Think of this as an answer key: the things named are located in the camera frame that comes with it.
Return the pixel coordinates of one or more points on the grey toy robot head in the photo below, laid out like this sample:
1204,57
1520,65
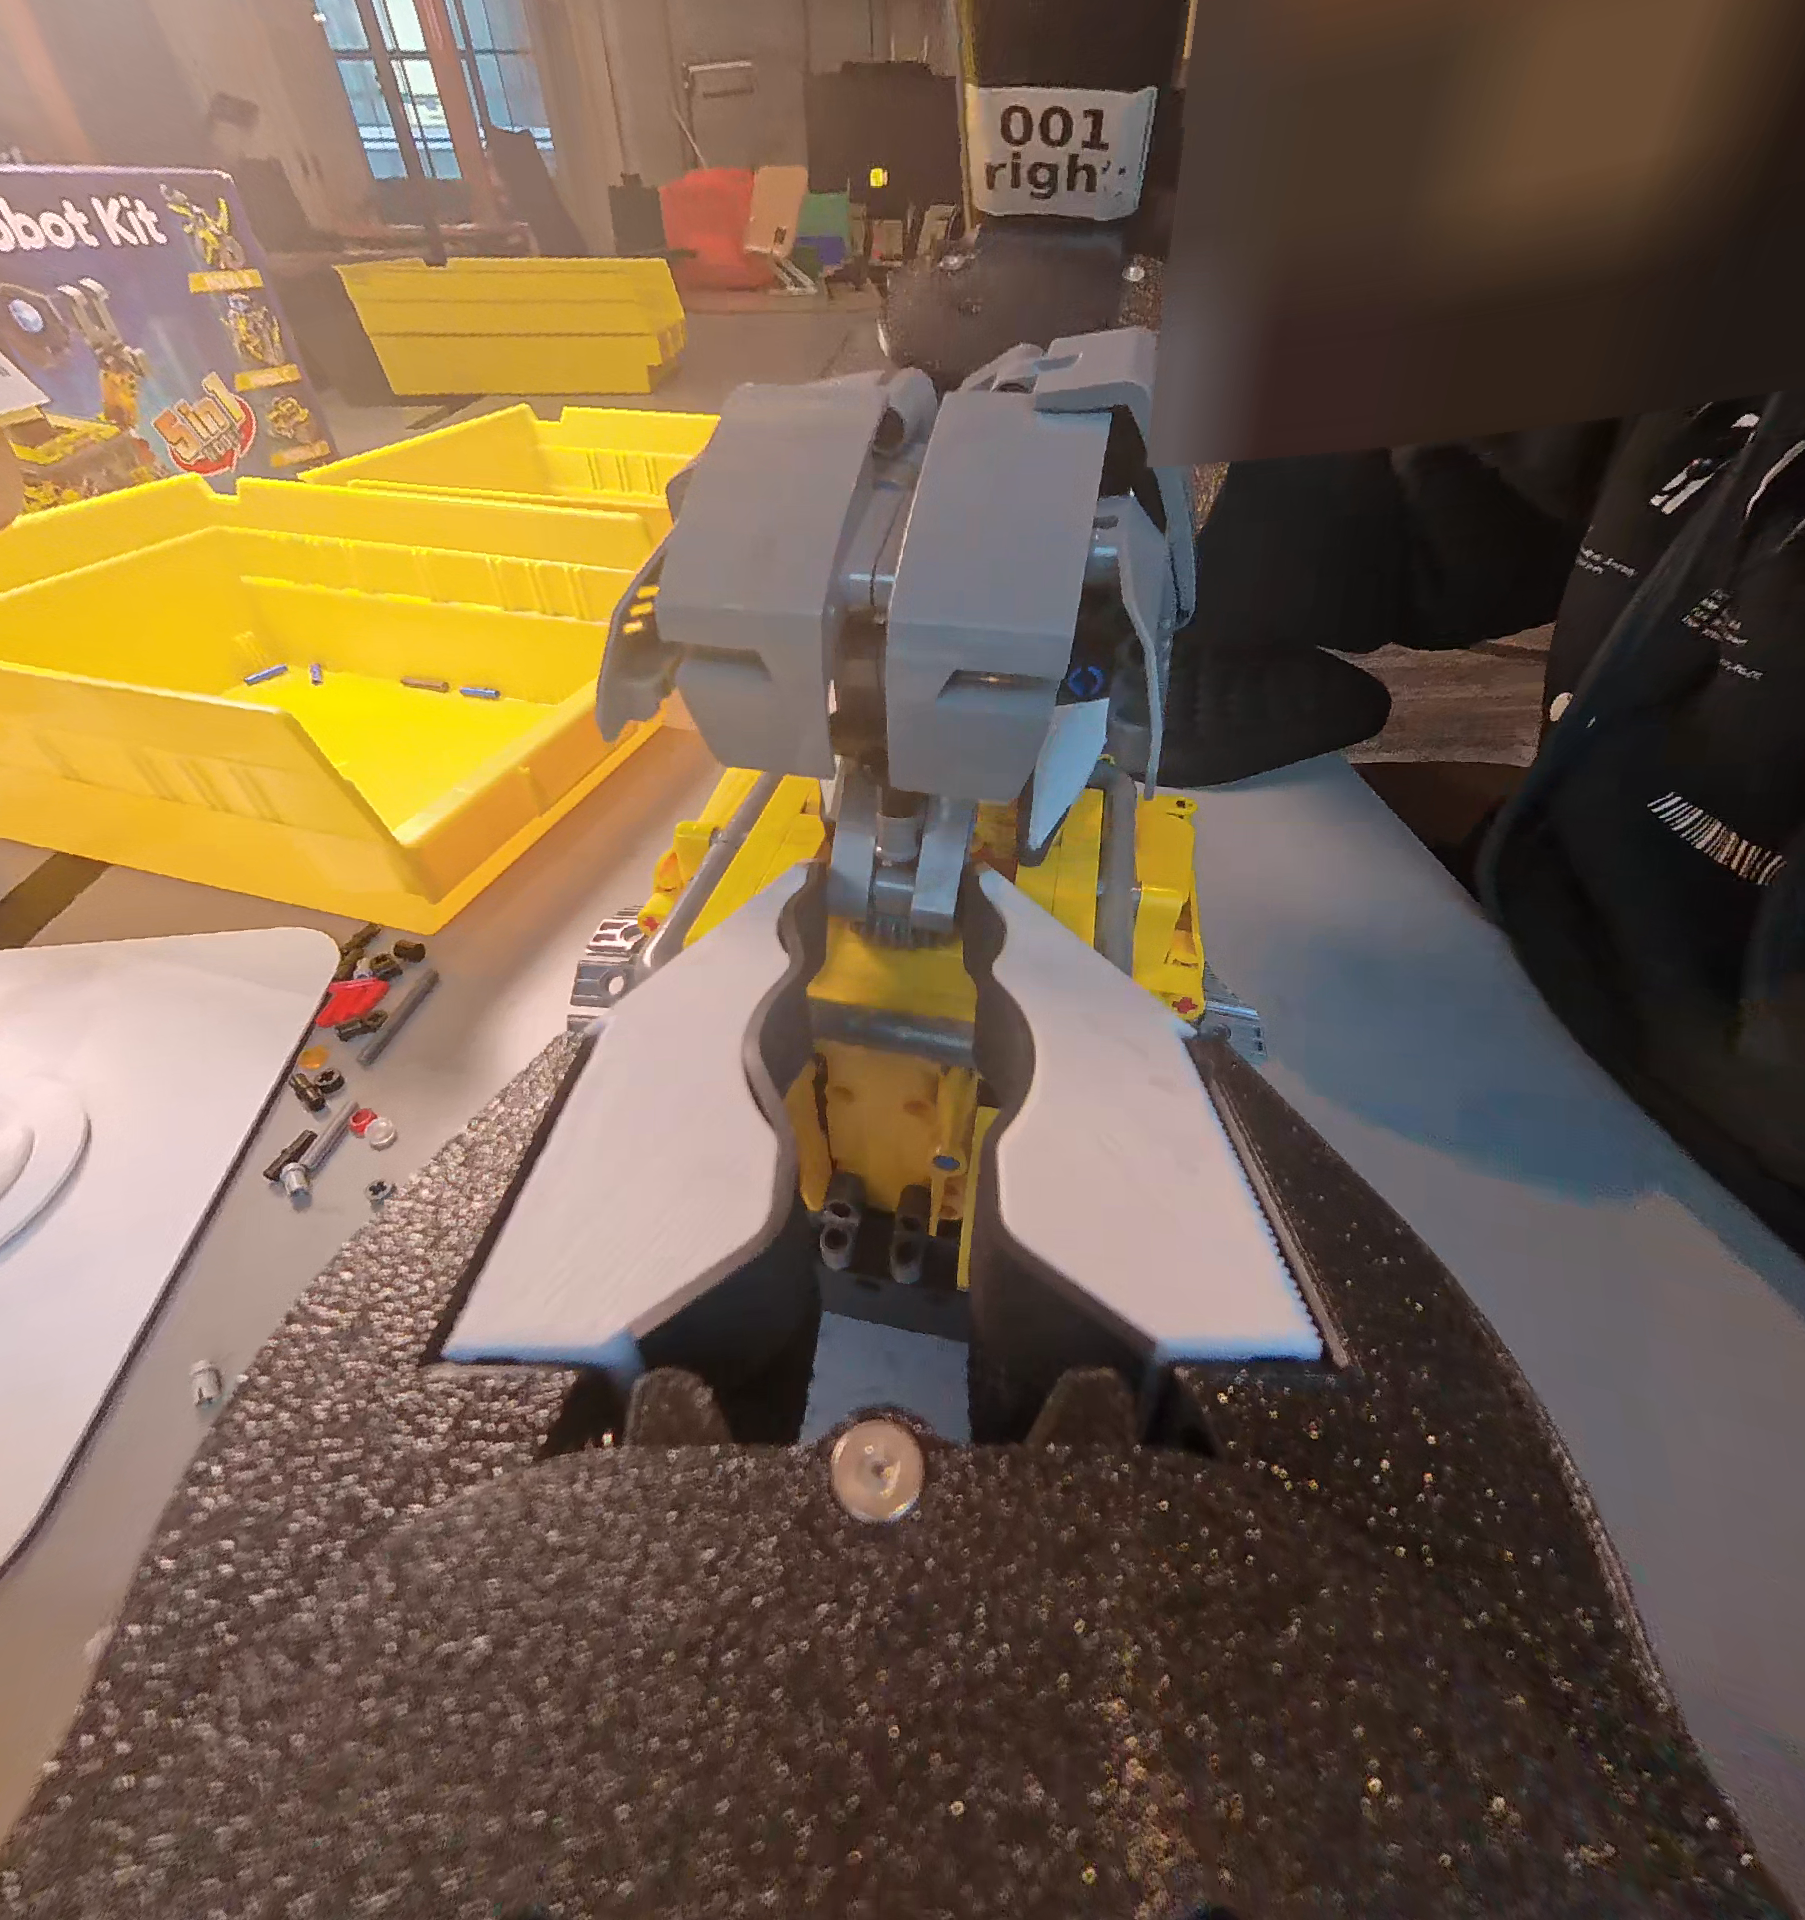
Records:
843,570

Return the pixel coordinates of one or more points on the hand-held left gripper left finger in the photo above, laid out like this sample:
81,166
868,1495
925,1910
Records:
633,1201

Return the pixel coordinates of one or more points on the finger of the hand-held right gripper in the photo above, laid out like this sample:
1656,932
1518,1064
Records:
1067,775

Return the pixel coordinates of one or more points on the scattered small building pieces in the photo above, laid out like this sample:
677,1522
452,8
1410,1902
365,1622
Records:
356,1007

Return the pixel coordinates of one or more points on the yellow plastic bin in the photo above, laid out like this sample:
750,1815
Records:
512,324
542,456
302,751

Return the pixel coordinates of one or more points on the robot kit box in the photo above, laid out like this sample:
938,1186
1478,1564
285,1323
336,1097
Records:
123,331

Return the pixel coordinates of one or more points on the white book stand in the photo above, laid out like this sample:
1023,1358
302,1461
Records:
123,1201

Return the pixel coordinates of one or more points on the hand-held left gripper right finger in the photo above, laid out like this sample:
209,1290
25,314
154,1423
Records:
1157,1201

